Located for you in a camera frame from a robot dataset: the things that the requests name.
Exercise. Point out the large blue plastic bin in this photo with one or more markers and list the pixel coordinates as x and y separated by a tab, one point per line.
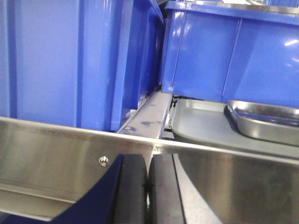
216	52

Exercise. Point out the blue ribbed crate right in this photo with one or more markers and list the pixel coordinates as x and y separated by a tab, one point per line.
80	63

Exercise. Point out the grey plastic tray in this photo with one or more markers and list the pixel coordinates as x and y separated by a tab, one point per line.
209	123

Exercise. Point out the round-head screw on rail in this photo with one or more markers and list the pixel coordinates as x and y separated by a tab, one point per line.
103	161

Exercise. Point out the silver metal tray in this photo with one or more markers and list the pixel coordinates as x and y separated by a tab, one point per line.
266	122

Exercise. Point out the stainless steel shelf front rail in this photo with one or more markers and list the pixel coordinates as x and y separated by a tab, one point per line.
50	175

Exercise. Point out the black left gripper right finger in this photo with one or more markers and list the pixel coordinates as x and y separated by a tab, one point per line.
164	195

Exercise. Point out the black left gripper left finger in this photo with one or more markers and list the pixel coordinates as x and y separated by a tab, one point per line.
131	196

